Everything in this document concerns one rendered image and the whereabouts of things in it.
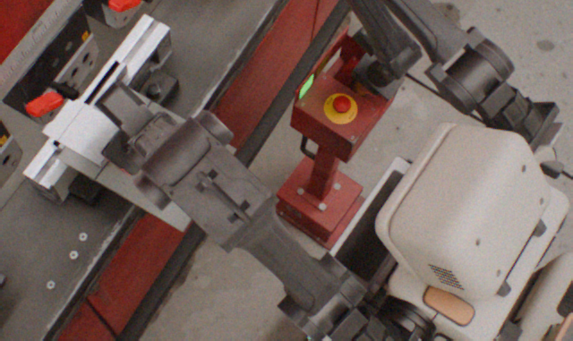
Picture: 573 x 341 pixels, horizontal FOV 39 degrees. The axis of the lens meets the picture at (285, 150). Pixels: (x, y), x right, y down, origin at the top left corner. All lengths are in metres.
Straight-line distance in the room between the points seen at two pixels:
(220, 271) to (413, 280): 1.29
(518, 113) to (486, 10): 1.61
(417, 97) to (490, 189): 1.62
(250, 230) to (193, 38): 0.93
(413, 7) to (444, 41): 0.07
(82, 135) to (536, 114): 0.78
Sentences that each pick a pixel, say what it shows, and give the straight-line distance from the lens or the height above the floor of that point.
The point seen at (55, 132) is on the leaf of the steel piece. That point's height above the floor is 1.00.
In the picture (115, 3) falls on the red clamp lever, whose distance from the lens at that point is 1.25.
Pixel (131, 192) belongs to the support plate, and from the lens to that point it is 1.46.
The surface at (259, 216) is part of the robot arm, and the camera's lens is 0.83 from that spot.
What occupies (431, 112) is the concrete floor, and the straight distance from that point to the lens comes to 2.68.
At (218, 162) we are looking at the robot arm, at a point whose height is 1.60.
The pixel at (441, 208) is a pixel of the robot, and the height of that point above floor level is 1.37.
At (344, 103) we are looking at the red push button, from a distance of 1.74.
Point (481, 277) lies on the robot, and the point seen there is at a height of 1.33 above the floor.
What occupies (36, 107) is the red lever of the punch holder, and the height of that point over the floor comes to 1.32.
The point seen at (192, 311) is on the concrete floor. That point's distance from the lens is 2.41.
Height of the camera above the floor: 2.37
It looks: 68 degrees down
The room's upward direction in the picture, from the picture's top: 9 degrees clockwise
